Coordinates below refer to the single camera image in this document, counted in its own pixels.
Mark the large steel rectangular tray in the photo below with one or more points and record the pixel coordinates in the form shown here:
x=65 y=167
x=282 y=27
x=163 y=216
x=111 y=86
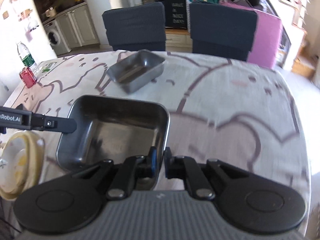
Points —
x=112 y=128

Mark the small steel rectangular tray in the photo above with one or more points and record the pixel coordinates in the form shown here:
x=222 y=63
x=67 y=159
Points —
x=136 y=70

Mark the plastic water bottle green label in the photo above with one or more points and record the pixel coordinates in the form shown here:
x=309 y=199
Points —
x=27 y=58

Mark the dark blue chair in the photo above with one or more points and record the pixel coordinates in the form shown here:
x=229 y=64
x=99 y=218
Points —
x=222 y=31
x=136 y=28

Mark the pink storage box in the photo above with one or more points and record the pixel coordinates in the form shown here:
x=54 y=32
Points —
x=267 y=37

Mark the cartoon patterned tablecloth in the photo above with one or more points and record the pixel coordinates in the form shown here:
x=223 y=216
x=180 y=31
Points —
x=225 y=109

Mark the right dark blue chair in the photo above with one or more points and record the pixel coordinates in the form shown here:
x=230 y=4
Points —
x=222 y=31

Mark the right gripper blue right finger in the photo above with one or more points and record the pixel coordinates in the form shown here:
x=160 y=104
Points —
x=189 y=171

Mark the yellow rimmed ceramic bowl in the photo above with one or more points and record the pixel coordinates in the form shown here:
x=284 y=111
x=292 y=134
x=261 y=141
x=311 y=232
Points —
x=21 y=163

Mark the black have a nice day sign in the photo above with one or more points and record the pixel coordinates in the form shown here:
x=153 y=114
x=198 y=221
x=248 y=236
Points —
x=175 y=14

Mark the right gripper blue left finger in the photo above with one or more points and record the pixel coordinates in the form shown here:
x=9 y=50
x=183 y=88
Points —
x=130 y=171

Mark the red drink can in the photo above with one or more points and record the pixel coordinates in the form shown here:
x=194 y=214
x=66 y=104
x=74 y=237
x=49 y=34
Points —
x=28 y=78

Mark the left dark blue chair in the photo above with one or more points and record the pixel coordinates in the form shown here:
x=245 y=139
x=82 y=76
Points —
x=136 y=28

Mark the white washing machine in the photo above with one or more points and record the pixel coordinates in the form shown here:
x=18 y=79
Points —
x=56 y=38

